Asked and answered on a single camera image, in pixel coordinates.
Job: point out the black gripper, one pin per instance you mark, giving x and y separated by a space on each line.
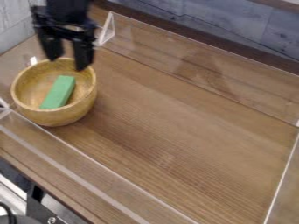
63 19

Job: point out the green rectangular stick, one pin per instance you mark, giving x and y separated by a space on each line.
61 92

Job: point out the wooden bowl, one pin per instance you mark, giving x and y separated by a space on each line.
33 84

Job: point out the small white tag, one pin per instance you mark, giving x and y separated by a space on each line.
34 60

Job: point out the black metal table leg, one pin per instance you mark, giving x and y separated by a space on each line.
47 210

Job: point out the clear acrylic corner bracket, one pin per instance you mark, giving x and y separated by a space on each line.
107 31

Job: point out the clear acrylic front wall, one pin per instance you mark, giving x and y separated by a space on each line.
91 189

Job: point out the clear acrylic wall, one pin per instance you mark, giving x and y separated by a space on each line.
284 211
91 189

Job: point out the clear acrylic right wall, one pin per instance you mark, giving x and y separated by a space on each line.
284 211

